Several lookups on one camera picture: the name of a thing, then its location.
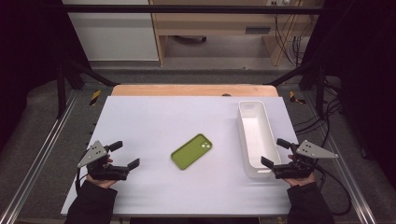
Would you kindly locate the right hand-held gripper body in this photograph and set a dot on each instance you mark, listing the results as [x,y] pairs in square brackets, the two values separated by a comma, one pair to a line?
[300,166]

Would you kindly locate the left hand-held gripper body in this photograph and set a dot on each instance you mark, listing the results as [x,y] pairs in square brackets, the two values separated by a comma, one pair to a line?
[99,169]

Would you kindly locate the white plastic bin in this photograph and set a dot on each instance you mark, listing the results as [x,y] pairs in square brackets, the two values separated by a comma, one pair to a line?
[258,137]

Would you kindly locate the green phone case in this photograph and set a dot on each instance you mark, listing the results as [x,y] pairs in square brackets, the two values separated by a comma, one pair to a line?
[190,152]

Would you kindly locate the person's left hand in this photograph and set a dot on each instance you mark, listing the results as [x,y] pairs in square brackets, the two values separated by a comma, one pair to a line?
[104,184]

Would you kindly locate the person's right hand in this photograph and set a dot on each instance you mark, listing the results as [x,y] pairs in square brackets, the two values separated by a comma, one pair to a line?
[300,181]

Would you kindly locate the white table cover board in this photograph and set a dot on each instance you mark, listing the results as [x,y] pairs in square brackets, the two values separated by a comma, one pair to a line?
[149,124]

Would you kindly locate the wooden table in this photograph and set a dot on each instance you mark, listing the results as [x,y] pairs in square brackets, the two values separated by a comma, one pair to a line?
[186,90]

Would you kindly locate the white cabinet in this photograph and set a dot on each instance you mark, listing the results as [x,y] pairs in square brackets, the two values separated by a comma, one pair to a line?
[115,34]

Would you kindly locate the black curtain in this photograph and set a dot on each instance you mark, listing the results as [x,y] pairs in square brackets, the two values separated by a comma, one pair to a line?
[28,56]
[364,62]

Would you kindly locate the grey desk label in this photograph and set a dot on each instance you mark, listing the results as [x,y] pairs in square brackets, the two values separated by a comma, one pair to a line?
[257,30]

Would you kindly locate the wooden desk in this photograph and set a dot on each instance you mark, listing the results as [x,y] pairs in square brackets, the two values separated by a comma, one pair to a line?
[214,23]

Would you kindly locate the aluminium floor rail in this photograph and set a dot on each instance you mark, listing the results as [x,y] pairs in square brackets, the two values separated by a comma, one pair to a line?
[345,168]
[40,155]

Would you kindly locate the black frame strut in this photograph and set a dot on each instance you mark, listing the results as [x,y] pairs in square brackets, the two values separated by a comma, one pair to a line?
[62,90]
[319,87]

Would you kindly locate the black frame crossbar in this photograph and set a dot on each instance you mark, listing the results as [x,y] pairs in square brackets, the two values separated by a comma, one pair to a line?
[186,9]

